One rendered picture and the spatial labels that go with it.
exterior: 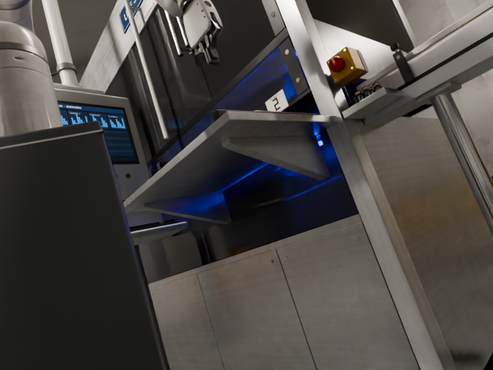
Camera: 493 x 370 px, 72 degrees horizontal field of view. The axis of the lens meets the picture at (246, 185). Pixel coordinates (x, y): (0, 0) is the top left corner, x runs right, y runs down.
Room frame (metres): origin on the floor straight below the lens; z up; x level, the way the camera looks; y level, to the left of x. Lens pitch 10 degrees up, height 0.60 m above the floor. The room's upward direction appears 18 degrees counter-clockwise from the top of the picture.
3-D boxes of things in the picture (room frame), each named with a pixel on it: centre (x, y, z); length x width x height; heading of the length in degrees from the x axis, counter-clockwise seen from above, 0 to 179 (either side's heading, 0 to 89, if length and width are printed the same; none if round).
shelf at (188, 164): (1.07, 0.06, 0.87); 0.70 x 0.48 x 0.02; 43
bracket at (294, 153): (0.88, -0.11, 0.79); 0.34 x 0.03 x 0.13; 133
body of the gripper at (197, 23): (0.81, -0.02, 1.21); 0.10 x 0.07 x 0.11; 43
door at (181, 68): (1.45, 0.18, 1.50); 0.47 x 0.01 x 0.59; 43
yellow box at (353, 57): (0.89, -0.37, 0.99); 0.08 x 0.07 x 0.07; 133
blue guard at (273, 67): (1.67, 0.39, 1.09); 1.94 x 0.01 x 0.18; 43
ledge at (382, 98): (0.91, -0.41, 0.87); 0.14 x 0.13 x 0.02; 133
